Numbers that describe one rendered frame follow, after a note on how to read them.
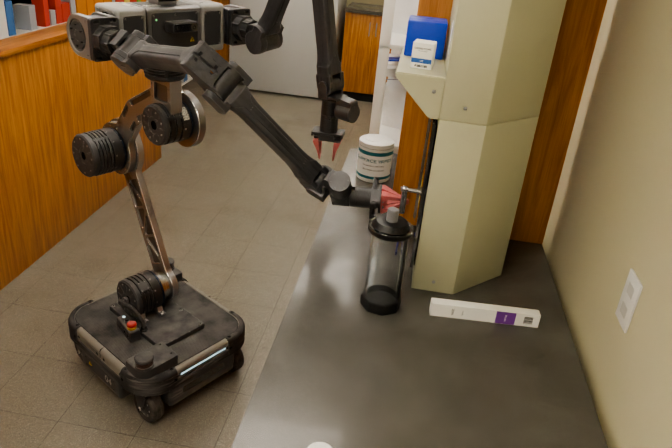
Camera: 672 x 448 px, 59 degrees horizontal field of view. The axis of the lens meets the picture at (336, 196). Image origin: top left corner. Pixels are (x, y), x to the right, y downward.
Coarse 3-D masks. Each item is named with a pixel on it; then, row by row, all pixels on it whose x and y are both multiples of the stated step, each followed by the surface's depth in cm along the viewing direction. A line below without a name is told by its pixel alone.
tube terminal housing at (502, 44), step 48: (480, 0) 128; (528, 0) 130; (480, 48) 132; (528, 48) 136; (480, 96) 136; (528, 96) 144; (480, 144) 140; (528, 144) 152; (432, 192) 147; (480, 192) 147; (432, 240) 153; (480, 240) 156; (432, 288) 158
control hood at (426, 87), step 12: (408, 60) 149; (444, 60) 154; (396, 72) 137; (408, 72) 137; (420, 72) 138; (432, 72) 139; (444, 72) 140; (408, 84) 137; (420, 84) 137; (432, 84) 136; (444, 84) 136; (420, 96) 138; (432, 96) 138; (432, 108) 139
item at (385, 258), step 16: (368, 224) 142; (384, 240) 139; (368, 256) 145; (384, 256) 141; (400, 256) 141; (368, 272) 145; (384, 272) 142; (400, 272) 144; (368, 288) 147; (384, 288) 144; (384, 304) 146
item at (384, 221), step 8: (392, 208) 140; (384, 216) 143; (392, 216) 140; (400, 216) 144; (376, 224) 140; (384, 224) 139; (392, 224) 140; (400, 224) 140; (408, 224) 141; (384, 232) 138; (392, 232) 138; (400, 232) 138
